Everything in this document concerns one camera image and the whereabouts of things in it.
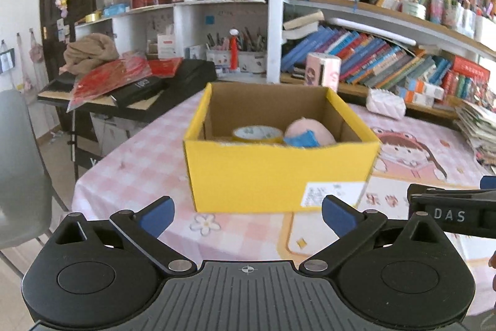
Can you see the yellow cardboard box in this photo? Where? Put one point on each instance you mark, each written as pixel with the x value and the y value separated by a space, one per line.
pixel 228 175

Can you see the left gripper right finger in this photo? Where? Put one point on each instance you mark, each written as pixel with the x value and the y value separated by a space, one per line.
pixel 340 217

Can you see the blue small block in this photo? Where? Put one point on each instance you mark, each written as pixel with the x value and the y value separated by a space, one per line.
pixel 304 140

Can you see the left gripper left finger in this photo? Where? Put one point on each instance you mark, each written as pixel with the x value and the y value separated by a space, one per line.
pixel 156 217

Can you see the black rectangular case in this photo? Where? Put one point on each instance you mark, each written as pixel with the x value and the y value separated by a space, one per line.
pixel 137 91

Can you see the black keyboard piano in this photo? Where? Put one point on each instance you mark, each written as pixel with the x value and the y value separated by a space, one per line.
pixel 146 100

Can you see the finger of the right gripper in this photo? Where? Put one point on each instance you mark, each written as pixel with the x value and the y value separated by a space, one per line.
pixel 488 183

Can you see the red boxed book set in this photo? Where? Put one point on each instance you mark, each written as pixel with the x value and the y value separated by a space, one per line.
pixel 470 69

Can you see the pink plush toy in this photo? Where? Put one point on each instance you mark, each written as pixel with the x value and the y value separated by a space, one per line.
pixel 321 132

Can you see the yellow tape roll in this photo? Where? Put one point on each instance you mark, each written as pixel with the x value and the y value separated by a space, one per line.
pixel 259 134

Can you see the red plastic packet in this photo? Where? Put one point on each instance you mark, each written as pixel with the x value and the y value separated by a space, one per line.
pixel 108 77

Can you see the pink cartoon cylinder box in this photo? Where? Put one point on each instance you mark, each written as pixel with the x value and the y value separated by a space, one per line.
pixel 322 70

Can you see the white bookshelf frame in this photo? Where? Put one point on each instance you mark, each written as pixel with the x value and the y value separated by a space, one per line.
pixel 188 18

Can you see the stack of papers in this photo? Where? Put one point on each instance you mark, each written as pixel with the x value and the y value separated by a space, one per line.
pixel 477 125

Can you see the brown knitted cloth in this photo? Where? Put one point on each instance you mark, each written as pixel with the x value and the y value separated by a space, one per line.
pixel 88 53

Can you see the grey chair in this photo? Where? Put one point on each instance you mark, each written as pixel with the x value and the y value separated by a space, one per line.
pixel 26 187

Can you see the orange white small box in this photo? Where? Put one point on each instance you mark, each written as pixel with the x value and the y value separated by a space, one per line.
pixel 425 88

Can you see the white quilted pouch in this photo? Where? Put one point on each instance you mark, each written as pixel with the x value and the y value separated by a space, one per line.
pixel 385 103

